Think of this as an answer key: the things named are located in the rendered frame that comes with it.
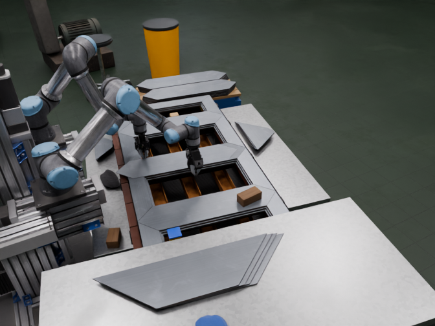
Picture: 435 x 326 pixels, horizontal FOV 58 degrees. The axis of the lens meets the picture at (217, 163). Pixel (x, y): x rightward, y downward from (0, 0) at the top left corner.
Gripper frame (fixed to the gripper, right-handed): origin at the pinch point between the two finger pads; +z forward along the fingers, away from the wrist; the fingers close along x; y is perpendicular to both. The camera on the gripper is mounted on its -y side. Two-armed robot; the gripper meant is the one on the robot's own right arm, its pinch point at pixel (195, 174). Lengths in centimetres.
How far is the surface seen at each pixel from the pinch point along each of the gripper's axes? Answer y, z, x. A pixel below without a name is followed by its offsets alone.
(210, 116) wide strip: 63, 1, -27
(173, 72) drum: 316, 73, -51
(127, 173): 15.3, 0.9, 36.8
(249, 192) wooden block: -28.6, -4.1, -21.2
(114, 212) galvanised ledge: 3, 17, 48
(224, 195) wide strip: -20.8, 0.9, -10.0
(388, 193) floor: 29, 85, -176
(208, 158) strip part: 14.4, 0.9, -11.9
